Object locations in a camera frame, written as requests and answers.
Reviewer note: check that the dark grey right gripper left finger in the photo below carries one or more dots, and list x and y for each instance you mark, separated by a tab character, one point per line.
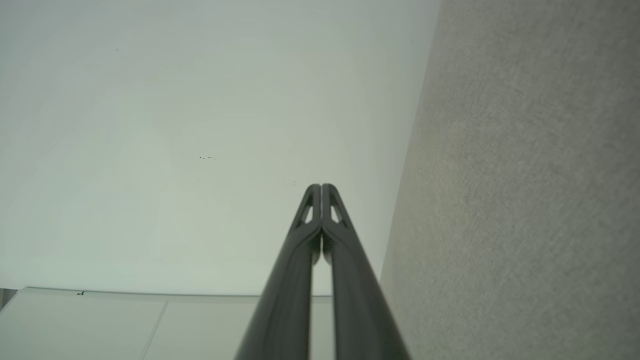
285	300

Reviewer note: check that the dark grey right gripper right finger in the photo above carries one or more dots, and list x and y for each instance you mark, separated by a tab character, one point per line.
357	300

